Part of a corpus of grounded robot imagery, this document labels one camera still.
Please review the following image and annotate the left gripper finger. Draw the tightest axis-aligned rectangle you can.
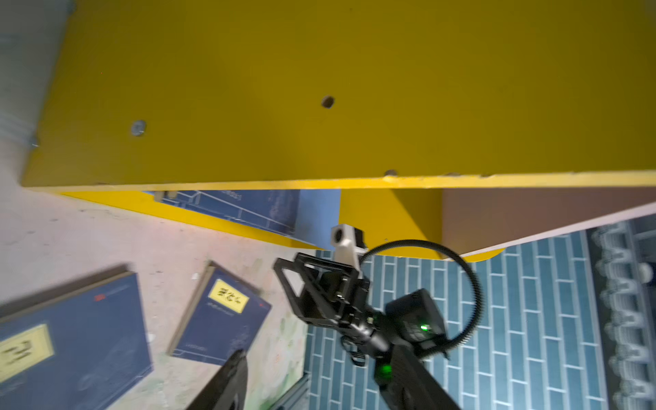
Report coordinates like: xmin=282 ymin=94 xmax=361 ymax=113
xmin=186 ymin=350 xmax=248 ymax=410

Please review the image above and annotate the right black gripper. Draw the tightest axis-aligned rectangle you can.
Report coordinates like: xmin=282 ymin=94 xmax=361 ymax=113
xmin=273 ymin=253 xmax=391 ymax=359

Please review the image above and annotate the navy book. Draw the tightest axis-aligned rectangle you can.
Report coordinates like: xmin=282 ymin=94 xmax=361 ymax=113
xmin=150 ymin=190 xmax=300 ymax=236
xmin=167 ymin=261 xmax=272 ymax=366
xmin=1 ymin=266 xmax=153 ymax=409

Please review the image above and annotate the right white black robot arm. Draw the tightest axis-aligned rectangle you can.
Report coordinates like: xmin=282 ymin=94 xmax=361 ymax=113
xmin=273 ymin=253 xmax=459 ymax=409

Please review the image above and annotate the yellow pink blue bookshelf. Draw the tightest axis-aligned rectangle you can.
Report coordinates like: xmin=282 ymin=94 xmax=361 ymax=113
xmin=20 ymin=1 xmax=655 ymax=256

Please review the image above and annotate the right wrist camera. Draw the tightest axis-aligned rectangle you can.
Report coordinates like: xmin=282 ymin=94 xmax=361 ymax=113
xmin=331 ymin=224 xmax=368 ymax=271

